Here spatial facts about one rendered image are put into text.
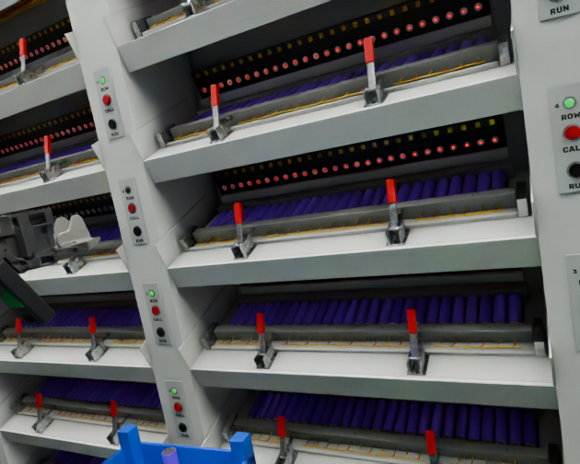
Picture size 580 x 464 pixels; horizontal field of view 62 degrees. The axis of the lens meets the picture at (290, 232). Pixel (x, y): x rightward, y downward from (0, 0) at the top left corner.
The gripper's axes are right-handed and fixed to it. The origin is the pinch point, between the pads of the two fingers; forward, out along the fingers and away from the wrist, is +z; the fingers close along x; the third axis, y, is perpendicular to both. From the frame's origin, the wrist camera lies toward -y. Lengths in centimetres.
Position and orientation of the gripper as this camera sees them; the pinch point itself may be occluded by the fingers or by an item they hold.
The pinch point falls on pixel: (93, 244)
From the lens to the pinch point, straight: 87.0
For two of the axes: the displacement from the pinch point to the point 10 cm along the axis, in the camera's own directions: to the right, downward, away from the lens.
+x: -8.7, 0.9, 4.8
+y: -1.7, -9.8, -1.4
